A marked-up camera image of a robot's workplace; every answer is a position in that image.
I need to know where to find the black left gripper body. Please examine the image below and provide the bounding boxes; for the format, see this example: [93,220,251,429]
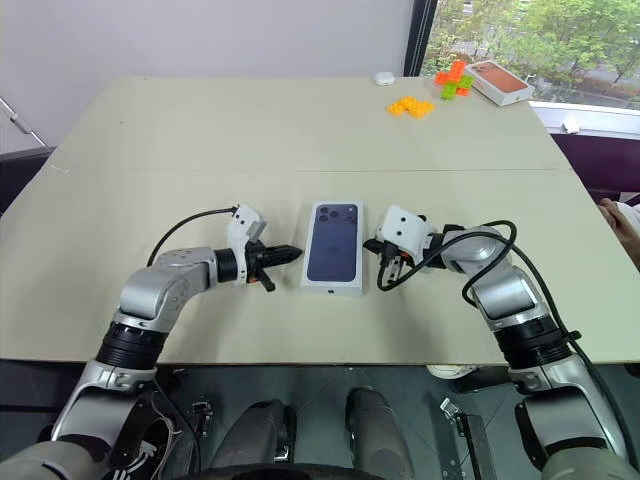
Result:
[243,239,278,294]

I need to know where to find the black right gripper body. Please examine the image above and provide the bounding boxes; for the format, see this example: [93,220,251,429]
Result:
[377,241,416,287]

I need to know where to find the white phone box lid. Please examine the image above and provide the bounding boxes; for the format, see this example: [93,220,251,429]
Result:
[300,200,366,301]

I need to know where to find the phone box with orange print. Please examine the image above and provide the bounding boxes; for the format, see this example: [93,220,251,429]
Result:
[464,59,535,108]

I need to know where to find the bystander bare hand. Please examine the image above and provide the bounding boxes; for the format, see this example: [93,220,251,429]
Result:
[597,196,640,274]

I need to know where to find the yellow toy brick cluster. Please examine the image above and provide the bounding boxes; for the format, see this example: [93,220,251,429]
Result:
[385,95,435,120]

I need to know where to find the dark grey rounded shape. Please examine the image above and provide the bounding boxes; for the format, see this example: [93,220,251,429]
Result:
[345,386,417,480]
[208,399,300,480]

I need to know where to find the green toy brick cluster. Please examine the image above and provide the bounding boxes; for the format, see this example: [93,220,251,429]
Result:
[439,74,476,102]

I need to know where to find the orange toy brick cluster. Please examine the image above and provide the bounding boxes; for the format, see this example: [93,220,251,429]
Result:
[433,59,468,87]

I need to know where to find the purple seat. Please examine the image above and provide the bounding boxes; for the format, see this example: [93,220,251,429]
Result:
[548,131,640,202]

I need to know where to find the white window sill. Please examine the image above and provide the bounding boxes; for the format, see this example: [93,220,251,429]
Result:
[528,99,640,136]

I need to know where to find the black furniture piece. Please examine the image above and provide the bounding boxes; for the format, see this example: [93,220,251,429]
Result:
[0,145,57,217]

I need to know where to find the grey metal rod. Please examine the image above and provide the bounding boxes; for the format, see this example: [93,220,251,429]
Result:
[0,96,45,150]

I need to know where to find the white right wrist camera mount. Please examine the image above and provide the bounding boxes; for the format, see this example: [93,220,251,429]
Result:
[375,204,433,262]

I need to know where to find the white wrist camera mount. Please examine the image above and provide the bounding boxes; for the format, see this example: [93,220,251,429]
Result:
[226,202,267,287]
[375,204,433,262]

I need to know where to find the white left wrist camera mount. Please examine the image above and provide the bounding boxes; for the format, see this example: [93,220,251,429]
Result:
[226,202,267,287]

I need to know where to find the black metal bracket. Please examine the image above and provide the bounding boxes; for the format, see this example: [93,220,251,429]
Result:
[438,396,497,480]

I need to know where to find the black window frame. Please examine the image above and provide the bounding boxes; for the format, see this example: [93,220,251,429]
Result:
[401,0,439,79]

